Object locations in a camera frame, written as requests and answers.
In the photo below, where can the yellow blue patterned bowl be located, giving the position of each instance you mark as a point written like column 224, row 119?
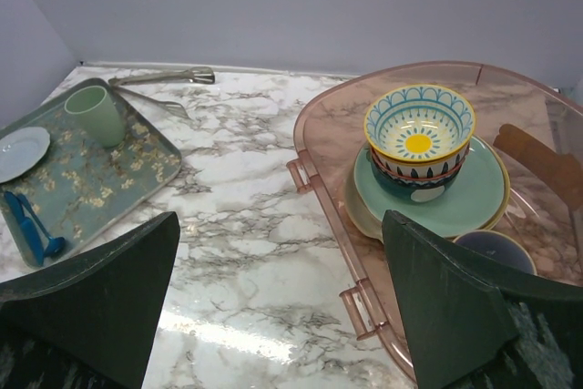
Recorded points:
column 419, row 123

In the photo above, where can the patterned ceramic bowl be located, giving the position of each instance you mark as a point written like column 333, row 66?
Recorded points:
column 415, row 190

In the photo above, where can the yellow and cream plate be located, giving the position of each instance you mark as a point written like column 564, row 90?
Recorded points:
column 493, row 184

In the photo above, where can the metal serving tongs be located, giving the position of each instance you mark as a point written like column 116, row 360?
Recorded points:
column 194, row 75

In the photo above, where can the floral teal tray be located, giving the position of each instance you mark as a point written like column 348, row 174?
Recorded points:
column 79, row 189

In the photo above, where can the green and cream plate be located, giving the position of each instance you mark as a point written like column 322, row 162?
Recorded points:
column 449, row 215

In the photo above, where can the cream divided bowl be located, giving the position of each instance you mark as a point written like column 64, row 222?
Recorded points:
column 364, row 221

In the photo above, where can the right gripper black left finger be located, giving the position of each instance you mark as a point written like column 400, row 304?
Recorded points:
column 89, row 321

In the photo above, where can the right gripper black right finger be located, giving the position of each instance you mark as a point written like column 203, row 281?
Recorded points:
column 471, row 322

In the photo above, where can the transparent pink plastic bin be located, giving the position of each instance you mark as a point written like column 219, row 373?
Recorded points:
column 329, row 134

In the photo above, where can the blue plastic knife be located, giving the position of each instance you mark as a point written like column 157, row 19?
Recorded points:
column 27, row 227

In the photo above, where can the light blue saucer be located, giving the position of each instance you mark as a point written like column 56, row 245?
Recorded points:
column 21, row 150

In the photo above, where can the green plastic cup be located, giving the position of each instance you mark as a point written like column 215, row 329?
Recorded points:
column 95, row 112

